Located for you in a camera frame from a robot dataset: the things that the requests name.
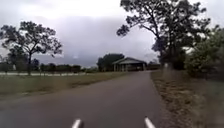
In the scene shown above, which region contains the pale cross road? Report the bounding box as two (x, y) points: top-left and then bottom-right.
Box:
(0, 71), (88, 77)

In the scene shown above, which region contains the dark asphalt road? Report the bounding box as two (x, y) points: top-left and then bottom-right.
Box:
(0, 70), (164, 128)

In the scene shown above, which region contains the large spreading tree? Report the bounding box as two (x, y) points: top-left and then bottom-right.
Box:
(0, 20), (64, 76)

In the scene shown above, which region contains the green bush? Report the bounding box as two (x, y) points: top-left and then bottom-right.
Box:
(183, 28), (224, 80)

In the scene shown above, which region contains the dark clump of trees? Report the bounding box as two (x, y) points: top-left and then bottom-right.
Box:
(96, 53), (125, 73)

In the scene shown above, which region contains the tall dark tree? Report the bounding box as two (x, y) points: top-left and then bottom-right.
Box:
(116, 0), (213, 71)

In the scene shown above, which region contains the dry grass field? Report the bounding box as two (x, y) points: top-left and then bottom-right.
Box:
(0, 71), (129, 102)

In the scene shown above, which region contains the row of low bushes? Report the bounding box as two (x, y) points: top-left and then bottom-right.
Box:
(0, 61), (83, 75)

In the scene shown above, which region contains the brown grass verge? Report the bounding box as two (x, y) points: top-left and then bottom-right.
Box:
(149, 68), (224, 128)

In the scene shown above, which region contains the open shelter building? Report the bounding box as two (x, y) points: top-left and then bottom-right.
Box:
(111, 56), (148, 73)

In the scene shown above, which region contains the robot's own part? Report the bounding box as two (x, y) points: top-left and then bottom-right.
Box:
(71, 118), (83, 128)
(143, 116), (156, 128)

